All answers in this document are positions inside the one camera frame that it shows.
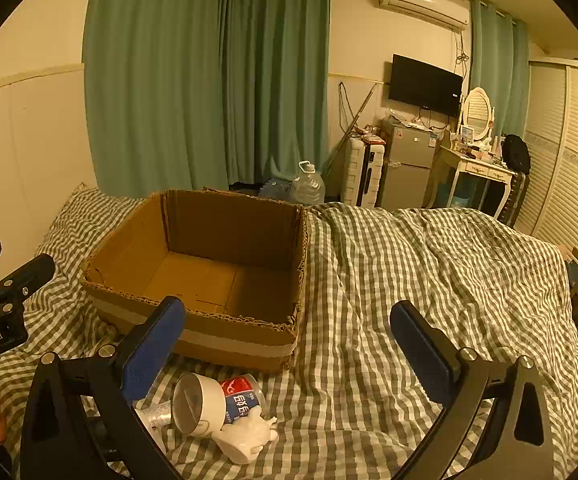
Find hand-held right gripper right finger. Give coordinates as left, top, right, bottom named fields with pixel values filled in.
left=390, top=300, right=554, bottom=480

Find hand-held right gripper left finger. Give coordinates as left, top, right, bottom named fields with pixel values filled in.
left=20, top=296, right=187, bottom=480

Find clear plastic cup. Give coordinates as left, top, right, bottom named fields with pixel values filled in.
left=134, top=399, right=176, bottom=456

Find white tape roll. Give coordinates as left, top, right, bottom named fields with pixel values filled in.
left=171, top=373, right=230, bottom=436

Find brown cardboard box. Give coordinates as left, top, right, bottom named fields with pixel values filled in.
left=80, top=189, right=310, bottom=375

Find clear plastic bottle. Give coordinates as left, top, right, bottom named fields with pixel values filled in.
left=219, top=374, right=268, bottom=423

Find white animal figurine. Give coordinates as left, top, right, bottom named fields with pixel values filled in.
left=212, top=406, right=278, bottom=466

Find green checkered blanket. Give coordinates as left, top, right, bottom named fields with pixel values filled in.
left=0, top=184, right=578, bottom=480

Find dark suitcase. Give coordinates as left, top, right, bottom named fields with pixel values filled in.
left=498, top=170, right=530, bottom=229

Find silver small fridge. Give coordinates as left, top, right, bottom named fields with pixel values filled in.
left=385, top=121, right=438, bottom=211

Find white ribbed suitcase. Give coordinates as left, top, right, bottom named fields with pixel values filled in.
left=343, top=137, right=386, bottom=209

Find white dressing table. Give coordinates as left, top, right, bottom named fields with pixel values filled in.
left=430, top=145, right=516, bottom=220

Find large clear water jug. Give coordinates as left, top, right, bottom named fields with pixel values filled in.
left=289, top=161, right=326, bottom=206

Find blue plastic bag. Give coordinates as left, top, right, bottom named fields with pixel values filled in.
left=259, top=177, right=294, bottom=202

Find black backpack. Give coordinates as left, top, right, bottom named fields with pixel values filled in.
left=501, top=134, right=532, bottom=174

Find broom stick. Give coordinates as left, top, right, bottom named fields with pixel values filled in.
left=321, top=85, right=378, bottom=174

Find white louvered wardrobe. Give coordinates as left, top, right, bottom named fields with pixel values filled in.
left=513, top=57, right=578, bottom=267

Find white oval vanity mirror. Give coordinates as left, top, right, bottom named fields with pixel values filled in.
left=461, top=87, right=496, bottom=144

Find narrow green curtain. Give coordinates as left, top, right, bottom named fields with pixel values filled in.
left=470, top=0, right=530, bottom=137

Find white air conditioner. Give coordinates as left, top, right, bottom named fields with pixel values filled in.
left=379, top=0, right=471, bottom=30

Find black wall cables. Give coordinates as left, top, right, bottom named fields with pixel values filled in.
left=338, top=81, right=358, bottom=132

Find black wall television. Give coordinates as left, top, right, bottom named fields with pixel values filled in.
left=388, top=54, right=464, bottom=117

